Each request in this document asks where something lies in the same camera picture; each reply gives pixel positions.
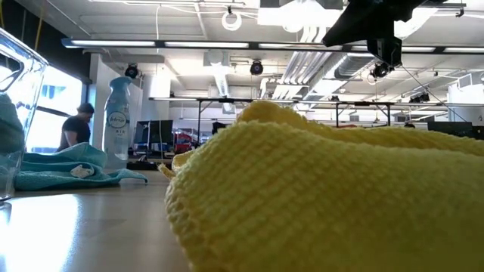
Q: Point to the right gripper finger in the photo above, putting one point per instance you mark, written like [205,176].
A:
[363,22]

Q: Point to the yellow microfiber towel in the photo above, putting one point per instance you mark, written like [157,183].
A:
[302,196]

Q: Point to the black ceiling spotlight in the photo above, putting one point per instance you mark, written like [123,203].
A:
[380,71]
[131,72]
[256,68]

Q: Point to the silver ceiling ducts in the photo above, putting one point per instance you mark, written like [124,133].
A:
[302,68]

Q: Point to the black computer monitor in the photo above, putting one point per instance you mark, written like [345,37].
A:
[155,132]
[453,130]

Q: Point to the black ceiling light track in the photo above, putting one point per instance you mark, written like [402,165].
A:
[159,44]

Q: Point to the Febreze air freshener spray bottle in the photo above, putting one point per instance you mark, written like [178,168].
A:
[117,140]

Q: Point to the person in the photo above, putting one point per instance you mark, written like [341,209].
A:
[77,130]

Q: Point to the clear plastic basket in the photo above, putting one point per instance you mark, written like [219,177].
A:
[34,94]

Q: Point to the large bright window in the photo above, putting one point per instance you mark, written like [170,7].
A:
[41,128]

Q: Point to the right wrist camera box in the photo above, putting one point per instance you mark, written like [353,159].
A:
[383,51]

